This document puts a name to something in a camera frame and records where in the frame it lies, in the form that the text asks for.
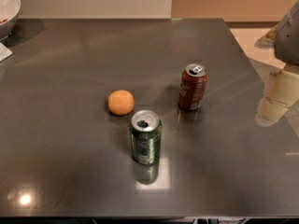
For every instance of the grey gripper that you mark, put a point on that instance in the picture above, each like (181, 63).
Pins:
(289, 36)

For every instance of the red coke can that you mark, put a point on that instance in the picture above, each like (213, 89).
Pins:
(192, 86)

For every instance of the green soda can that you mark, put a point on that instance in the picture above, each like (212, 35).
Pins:
(145, 133)

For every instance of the orange fruit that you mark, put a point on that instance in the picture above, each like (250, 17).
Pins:
(121, 102)

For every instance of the white paper sheet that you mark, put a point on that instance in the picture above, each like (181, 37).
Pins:
(4, 52)

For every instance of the grey metal bowl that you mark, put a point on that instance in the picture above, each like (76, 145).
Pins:
(9, 13)

